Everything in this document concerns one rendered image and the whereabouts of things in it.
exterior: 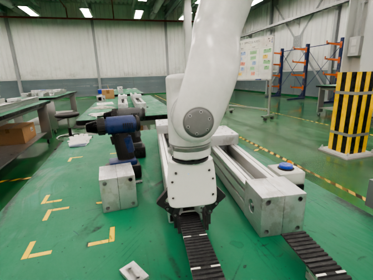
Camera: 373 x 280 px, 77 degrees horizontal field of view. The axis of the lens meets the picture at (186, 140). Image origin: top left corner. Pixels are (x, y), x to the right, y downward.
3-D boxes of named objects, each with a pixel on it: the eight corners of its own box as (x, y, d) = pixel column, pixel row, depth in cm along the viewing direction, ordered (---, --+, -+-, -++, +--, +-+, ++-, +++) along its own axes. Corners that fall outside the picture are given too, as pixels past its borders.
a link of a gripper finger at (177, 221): (165, 208, 48) (166, 236, 50) (180, 206, 49) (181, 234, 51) (164, 200, 51) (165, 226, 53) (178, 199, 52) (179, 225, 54)
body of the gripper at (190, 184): (166, 159, 43) (169, 213, 46) (219, 155, 45) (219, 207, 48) (164, 148, 51) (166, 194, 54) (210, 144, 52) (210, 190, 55)
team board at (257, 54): (220, 114, 682) (220, 42, 630) (232, 112, 709) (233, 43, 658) (263, 121, 562) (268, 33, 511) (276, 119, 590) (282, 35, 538)
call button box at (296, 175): (303, 190, 70) (306, 171, 68) (273, 194, 68) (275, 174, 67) (288, 179, 77) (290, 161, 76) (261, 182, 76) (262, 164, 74)
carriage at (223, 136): (238, 151, 90) (238, 133, 88) (210, 153, 88) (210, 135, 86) (225, 140, 105) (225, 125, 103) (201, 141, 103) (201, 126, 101)
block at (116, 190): (146, 204, 65) (144, 173, 63) (103, 213, 62) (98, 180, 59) (141, 189, 74) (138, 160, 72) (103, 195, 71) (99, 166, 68)
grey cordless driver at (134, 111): (149, 157, 103) (144, 108, 97) (101, 162, 99) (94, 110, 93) (147, 152, 110) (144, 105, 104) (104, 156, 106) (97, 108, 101)
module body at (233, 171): (280, 209, 60) (283, 179, 58) (243, 214, 59) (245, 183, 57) (207, 135, 137) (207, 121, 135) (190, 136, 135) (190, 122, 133)
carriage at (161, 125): (180, 138, 111) (180, 124, 109) (157, 139, 109) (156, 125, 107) (176, 130, 126) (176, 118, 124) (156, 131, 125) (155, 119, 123)
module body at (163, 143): (208, 218, 58) (208, 187, 56) (168, 223, 56) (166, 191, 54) (175, 138, 134) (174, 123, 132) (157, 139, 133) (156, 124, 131)
